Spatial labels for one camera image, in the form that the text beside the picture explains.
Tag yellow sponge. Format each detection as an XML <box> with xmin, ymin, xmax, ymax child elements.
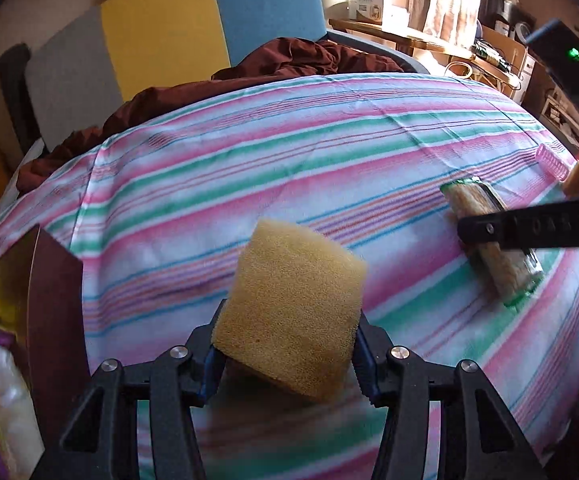
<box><xmin>211</xmin><ymin>218</ymin><xmax>369</xmax><ymax>403</ymax></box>

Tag wooden side desk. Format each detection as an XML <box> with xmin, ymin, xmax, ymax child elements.
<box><xmin>328</xmin><ymin>17</ymin><xmax>527</xmax><ymax>96</ymax></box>

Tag gold tin box maroon outside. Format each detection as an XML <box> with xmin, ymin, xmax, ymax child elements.
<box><xmin>0</xmin><ymin>224</ymin><xmax>93</xmax><ymax>480</ymax></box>

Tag maroon cloth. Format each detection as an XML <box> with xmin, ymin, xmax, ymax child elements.
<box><xmin>17</xmin><ymin>37</ymin><xmax>405</xmax><ymax>193</ymax></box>

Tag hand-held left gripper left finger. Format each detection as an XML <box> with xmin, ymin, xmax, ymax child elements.
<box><xmin>44</xmin><ymin>297</ymin><xmax>228</xmax><ymax>480</ymax></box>

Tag beige curtain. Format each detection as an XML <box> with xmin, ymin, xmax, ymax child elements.
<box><xmin>409</xmin><ymin>0</ymin><xmax>485</xmax><ymax>46</ymax></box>

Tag green-edged cracker packet brown side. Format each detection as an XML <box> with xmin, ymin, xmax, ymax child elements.
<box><xmin>439</xmin><ymin>175</ymin><xmax>545</xmax><ymax>308</ymax></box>

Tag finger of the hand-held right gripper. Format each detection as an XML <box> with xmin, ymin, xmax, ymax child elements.
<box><xmin>457</xmin><ymin>196</ymin><xmax>579</xmax><ymax>252</ymax></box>

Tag striped pink green tablecloth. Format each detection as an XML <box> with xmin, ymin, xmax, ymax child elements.
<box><xmin>0</xmin><ymin>72</ymin><xmax>579</xmax><ymax>480</ymax></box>

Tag clear plastic bag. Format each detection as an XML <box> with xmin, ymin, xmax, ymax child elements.
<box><xmin>0</xmin><ymin>347</ymin><xmax>45</xmax><ymax>480</ymax></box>

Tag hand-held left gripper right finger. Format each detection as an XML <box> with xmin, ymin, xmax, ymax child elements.
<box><xmin>352</xmin><ymin>312</ymin><xmax>540</xmax><ymax>480</ymax></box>

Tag white printed carton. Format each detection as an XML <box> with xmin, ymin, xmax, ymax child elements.
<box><xmin>347</xmin><ymin>0</ymin><xmax>391</xmax><ymax>25</ymax></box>

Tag grey yellow blue chair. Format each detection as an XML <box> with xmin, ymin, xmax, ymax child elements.
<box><xmin>0</xmin><ymin>0</ymin><xmax>420</xmax><ymax>161</ymax></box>

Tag black rolled mat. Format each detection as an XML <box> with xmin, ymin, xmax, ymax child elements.
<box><xmin>0</xmin><ymin>42</ymin><xmax>33</xmax><ymax>141</ymax></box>

